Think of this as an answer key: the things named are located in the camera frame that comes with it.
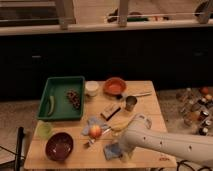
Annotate blue sponge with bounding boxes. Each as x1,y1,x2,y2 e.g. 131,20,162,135
103,143,122,160

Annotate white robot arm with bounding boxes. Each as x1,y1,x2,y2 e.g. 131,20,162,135
118,114,213,168

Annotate metal cup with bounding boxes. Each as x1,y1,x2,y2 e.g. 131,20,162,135
125,96,137,112

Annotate white paper cup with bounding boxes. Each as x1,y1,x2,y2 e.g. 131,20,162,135
85,81,99,97

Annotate green plastic cup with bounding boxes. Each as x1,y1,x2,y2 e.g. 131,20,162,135
37,122,52,139

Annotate metal fork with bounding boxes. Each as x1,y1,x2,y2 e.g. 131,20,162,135
83,128,111,149

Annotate red apple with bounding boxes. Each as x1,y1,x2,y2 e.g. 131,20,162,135
89,125,102,138

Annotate light blue cloth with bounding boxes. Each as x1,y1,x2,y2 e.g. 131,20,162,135
81,116,109,136

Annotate brown black box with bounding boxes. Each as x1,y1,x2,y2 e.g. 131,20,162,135
101,104,121,121

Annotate dark red bowl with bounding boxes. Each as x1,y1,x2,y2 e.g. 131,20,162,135
45,132,74,162

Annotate orange bowl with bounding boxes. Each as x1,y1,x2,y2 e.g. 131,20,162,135
103,77,127,95

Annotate dark grapes bunch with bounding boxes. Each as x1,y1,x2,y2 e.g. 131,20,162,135
67,90,81,109

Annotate green plastic tray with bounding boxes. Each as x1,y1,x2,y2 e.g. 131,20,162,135
37,76,85,121

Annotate black stand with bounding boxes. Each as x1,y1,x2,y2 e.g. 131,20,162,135
14,127,24,171

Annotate black handled spoon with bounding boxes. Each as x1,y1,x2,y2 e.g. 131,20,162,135
115,92,152,100

